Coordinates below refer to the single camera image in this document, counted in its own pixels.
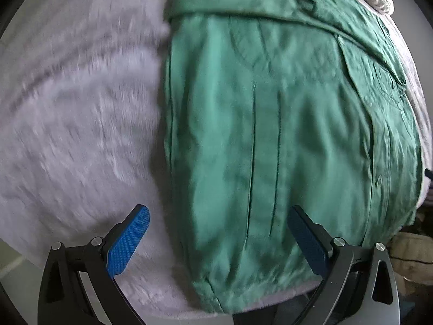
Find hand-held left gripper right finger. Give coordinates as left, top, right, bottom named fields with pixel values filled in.
left=287, top=205, right=403, bottom=325

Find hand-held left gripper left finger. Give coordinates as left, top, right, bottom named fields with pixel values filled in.
left=37, top=204, right=151, bottom=325

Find green work jacket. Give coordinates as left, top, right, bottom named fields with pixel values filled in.
left=159, top=0, right=427, bottom=316

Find tan cardboard box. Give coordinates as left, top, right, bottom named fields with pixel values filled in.
left=388, top=232, right=433, bottom=299

